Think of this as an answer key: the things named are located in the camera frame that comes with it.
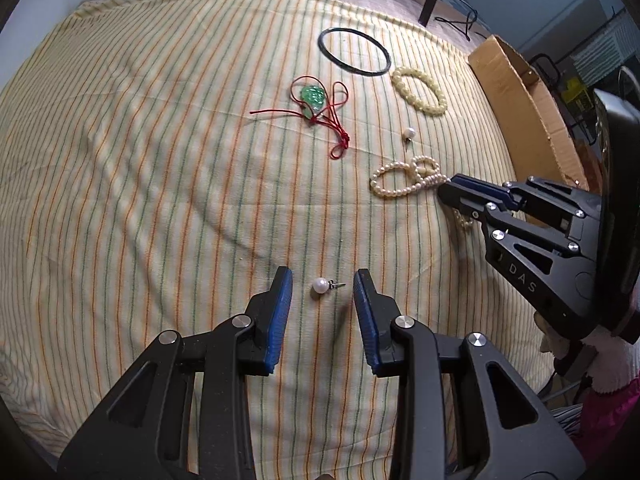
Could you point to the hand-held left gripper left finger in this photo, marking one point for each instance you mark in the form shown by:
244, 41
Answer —
281, 310

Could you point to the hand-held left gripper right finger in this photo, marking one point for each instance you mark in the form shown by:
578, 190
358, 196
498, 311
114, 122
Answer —
364, 310

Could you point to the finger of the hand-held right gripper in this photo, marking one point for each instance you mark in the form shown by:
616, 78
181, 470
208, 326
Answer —
460, 197
480, 185

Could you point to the pearl stud earring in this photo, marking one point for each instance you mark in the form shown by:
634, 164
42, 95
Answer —
409, 134
322, 286

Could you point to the person's right forearm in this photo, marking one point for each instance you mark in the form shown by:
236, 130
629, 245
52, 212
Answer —
612, 390

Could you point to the person's right hand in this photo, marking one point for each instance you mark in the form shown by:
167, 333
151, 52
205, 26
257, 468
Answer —
552, 340

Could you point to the cardboard box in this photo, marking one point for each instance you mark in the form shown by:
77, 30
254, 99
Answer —
530, 110

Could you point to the black chair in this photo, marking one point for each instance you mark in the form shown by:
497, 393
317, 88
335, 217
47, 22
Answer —
547, 70

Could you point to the striped cloth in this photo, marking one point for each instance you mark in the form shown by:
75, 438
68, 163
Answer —
175, 170

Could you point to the black bangle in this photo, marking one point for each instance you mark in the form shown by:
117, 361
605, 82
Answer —
355, 52

